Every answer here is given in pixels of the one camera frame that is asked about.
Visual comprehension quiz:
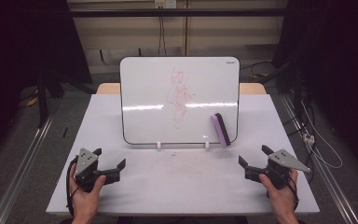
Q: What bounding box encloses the black hanging cable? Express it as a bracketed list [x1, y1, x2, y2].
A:
[158, 16, 168, 57]

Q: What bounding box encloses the white wall outlet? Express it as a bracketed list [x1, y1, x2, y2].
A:
[154, 0, 178, 9]

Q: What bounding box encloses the person's right hand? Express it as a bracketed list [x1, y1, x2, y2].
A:
[258, 168, 299, 224]

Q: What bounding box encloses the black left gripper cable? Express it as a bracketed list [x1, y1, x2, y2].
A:
[65, 156, 80, 217]

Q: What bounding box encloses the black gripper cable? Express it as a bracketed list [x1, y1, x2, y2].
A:
[287, 176, 300, 211]
[65, 156, 80, 217]

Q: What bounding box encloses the black metal stand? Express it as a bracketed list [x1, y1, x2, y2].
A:
[36, 69, 64, 129]

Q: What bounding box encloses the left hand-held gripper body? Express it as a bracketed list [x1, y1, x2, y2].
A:
[74, 147, 121, 193]

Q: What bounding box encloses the aluminium floor rail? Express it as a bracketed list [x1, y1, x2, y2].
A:
[0, 114, 54, 224]
[280, 92, 358, 224]

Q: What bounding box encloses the black horizontal bar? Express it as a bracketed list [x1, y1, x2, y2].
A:
[69, 7, 289, 19]

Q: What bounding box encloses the purple and black whiteboard eraser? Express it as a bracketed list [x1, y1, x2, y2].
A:
[210, 112, 232, 147]

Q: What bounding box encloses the person's left hand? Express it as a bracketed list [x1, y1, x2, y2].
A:
[68, 163, 107, 224]

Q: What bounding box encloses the white whiteboard with red scribble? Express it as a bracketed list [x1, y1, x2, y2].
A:
[119, 56, 241, 147]

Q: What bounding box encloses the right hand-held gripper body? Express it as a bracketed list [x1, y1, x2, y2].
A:
[245, 148, 311, 190]

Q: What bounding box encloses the black curtain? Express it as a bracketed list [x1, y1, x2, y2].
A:
[0, 0, 92, 169]
[271, 0, 358, 171]

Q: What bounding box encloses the white cable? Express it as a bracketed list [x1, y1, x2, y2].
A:
[300, 99, 343, 170]

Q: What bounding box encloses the wooden table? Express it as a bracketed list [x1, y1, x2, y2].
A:
[96, 82, 268, 96]

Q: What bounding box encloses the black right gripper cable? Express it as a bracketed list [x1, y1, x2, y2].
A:
[287, 176, 300, 211]

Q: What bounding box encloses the black floor cable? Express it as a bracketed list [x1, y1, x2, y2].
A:
[240, 61, 291, 82]

